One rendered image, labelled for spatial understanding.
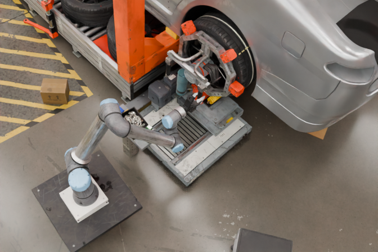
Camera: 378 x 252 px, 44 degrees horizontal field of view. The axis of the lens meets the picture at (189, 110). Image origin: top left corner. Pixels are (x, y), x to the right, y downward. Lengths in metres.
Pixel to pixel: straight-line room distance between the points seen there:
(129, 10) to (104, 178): 1.30
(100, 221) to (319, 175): 1.95
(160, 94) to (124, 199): 0.96
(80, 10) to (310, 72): 2.35
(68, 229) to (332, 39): 2.22
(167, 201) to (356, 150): 1.81
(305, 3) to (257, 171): 1.74
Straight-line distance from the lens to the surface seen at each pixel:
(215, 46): 3.43
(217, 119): 4.09
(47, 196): 3.69
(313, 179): 4.26
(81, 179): 3.34
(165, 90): 3.99
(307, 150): 4.39
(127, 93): 4.24
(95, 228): 3.54
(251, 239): 3.53
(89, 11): 4.52
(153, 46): 3.82
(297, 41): 3.00
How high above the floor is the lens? 3.60
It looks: 55 degrees down
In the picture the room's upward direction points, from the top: 8 degrees clockwise
